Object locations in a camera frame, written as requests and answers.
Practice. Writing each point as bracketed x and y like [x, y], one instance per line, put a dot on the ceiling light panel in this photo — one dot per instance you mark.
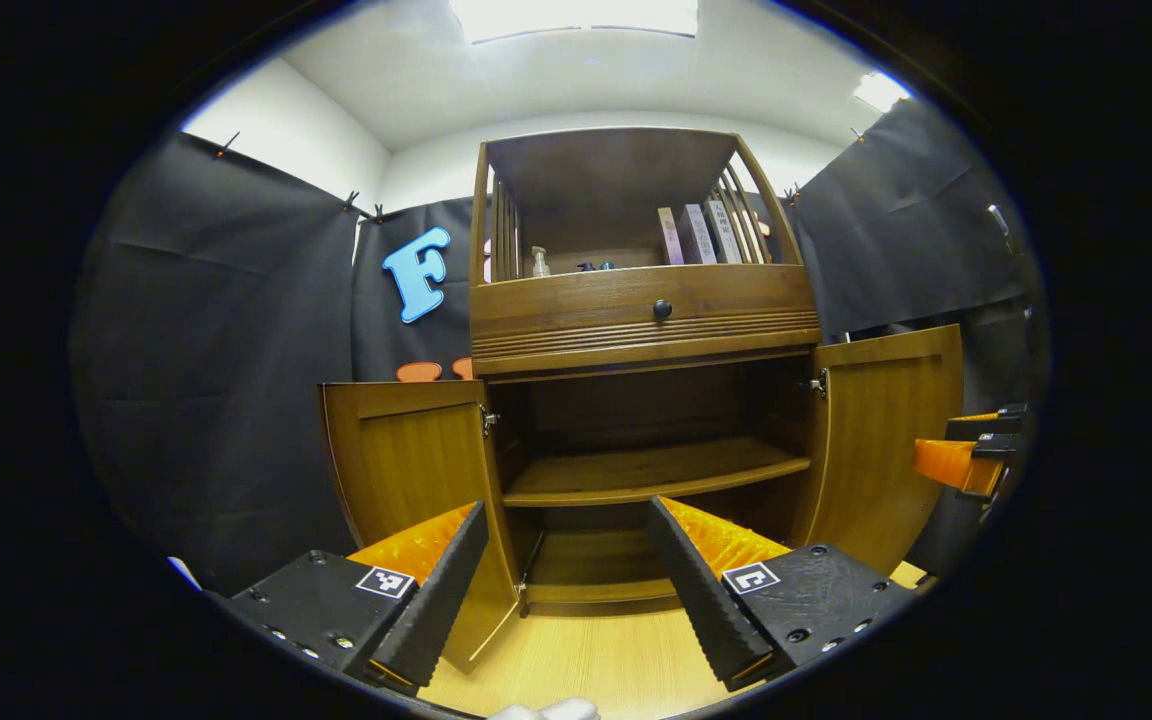
[881, 92]

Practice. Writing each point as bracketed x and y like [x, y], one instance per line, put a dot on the clear soap pump bottle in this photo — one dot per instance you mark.
[541, 264]

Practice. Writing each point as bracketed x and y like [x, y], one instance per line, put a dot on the black backdrop cloth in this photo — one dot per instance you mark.
[226, 380]

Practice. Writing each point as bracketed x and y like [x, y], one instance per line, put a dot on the wooden cabinet door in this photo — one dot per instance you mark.
[876, 450]
[406, 460]

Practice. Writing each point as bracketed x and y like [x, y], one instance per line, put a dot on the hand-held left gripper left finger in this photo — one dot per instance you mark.
[436, 610]

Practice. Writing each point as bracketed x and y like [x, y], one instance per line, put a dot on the wooden cabinet shelf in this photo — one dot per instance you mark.
[636, 470]

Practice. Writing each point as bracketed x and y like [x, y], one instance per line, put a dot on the grey book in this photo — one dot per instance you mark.
[696, 235]

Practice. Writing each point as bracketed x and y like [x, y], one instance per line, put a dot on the white book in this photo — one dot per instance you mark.
[724, 232]

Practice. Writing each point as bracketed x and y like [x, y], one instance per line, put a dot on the black round drawer knob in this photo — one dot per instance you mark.
[662, 309]

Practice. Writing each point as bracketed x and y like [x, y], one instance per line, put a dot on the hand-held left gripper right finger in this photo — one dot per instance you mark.
[706, 600]

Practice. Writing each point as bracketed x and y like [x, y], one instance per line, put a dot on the wooden double-door shoe cabinet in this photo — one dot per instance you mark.
[606, 175]

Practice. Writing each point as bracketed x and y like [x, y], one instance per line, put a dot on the wooden cabinet drawer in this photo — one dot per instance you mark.
[556, 310]

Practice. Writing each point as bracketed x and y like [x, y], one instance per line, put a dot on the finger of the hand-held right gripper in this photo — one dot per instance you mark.
[956, 465]
[996, 425]

